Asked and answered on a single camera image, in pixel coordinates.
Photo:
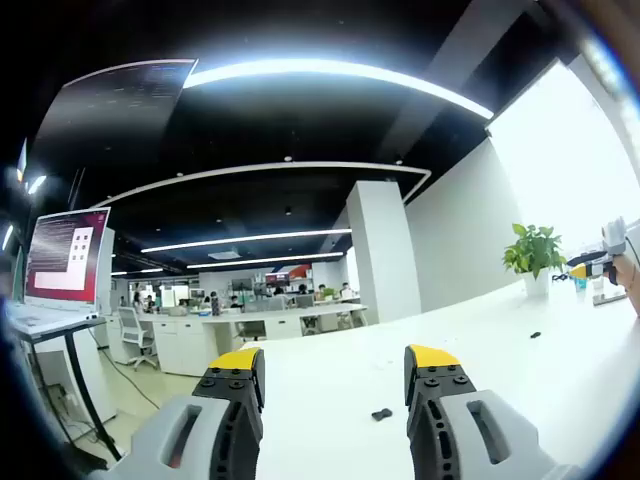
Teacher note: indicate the long ceiling light strip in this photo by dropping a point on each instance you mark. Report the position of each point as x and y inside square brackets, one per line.
[250, 240]
[265, 260]
[350, 72]

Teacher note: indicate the black frame standing desk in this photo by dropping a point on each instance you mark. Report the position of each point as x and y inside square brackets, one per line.
[75, 360]

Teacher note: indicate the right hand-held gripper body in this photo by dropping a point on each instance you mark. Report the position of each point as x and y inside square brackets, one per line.
[616, 237]

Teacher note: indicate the green potted plant white pot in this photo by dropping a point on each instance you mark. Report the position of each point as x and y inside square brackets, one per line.
[535, 250]

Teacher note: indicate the person's right hand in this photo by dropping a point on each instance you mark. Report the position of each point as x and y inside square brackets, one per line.
[627, 270]

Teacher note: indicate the curved white ceiling trim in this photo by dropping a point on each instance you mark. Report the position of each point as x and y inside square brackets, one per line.
[280, 169]

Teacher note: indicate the small light blue cup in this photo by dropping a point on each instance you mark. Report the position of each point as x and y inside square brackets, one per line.
[581, 284]

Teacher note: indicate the white office chair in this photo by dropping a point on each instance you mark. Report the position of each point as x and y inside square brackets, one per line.
[131, 325]

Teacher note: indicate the large dark monitor screen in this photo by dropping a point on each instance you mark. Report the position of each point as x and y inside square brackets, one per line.
[115, 115]

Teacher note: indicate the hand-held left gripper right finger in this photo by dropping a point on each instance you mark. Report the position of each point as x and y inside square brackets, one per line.
[505, 450]

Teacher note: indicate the small wall screen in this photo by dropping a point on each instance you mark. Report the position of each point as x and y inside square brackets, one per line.
[277, 279]

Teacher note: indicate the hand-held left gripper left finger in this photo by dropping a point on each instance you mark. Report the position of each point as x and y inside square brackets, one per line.
[175, 450]

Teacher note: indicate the black plastic buckle socket part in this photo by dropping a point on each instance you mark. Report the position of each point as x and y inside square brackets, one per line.
[381, 414]

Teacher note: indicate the long white office desk row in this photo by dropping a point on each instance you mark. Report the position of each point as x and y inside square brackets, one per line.
[200, 335]

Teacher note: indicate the white laptop with red screen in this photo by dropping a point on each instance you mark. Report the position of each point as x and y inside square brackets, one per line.
[65, 250]

